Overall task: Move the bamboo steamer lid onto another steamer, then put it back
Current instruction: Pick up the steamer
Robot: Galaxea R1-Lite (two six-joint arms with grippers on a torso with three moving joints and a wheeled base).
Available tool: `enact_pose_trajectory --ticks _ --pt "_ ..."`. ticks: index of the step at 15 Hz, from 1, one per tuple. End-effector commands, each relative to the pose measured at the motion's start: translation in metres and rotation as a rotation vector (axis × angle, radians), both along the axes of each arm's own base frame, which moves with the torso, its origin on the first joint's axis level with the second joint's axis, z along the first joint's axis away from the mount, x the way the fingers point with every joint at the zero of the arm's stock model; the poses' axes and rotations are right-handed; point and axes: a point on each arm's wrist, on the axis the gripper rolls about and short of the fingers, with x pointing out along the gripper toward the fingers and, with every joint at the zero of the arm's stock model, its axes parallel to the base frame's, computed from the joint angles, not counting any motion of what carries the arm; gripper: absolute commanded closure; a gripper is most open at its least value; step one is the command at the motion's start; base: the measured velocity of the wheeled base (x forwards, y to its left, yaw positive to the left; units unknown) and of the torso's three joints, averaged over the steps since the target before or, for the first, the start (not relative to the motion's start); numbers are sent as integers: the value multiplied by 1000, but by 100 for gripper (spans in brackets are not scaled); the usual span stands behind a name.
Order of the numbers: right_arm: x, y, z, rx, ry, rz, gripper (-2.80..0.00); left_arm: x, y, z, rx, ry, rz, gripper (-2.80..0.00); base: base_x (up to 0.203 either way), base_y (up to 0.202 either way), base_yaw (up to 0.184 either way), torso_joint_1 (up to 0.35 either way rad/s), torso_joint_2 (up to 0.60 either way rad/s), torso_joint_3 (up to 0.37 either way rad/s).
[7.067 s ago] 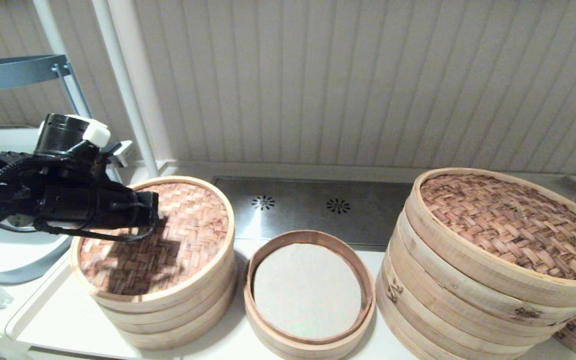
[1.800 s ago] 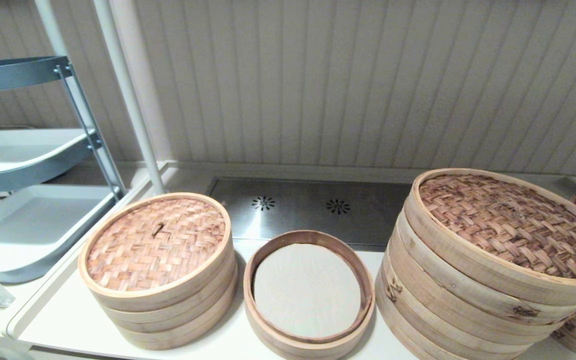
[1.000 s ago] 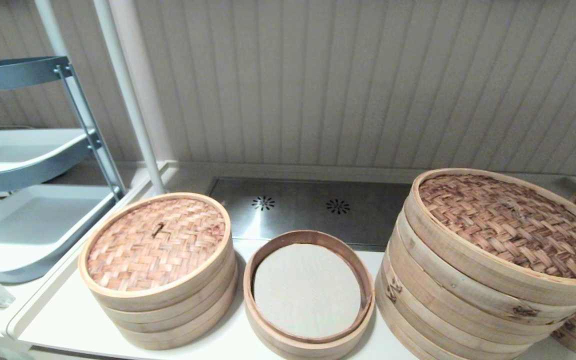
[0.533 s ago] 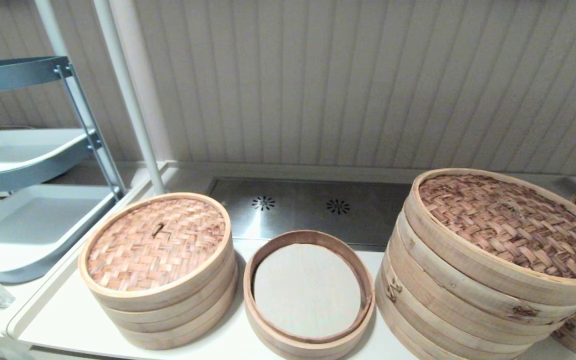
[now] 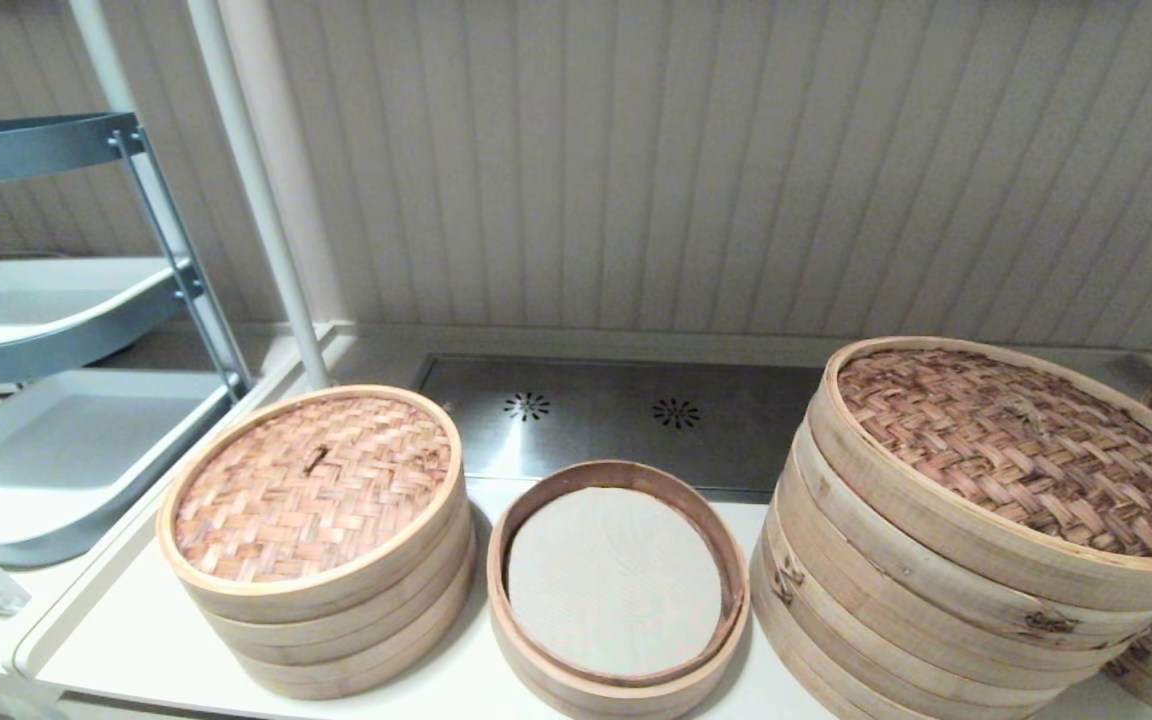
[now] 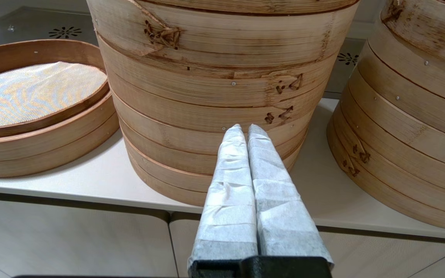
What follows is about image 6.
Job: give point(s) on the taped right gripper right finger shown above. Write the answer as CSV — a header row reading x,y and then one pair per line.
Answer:
x,y
284,216

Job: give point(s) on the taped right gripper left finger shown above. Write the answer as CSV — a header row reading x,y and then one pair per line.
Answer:
x,y
230,200

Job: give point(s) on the large bamboo steamer basket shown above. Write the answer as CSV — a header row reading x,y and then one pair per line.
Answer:
x,y
207,50
168,162
439,23
400,154

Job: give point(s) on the small bamboo steamer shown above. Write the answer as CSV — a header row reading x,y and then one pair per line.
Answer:
x,y
33,154

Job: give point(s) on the grey mesh steamer liner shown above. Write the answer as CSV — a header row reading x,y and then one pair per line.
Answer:
x,y
33,92

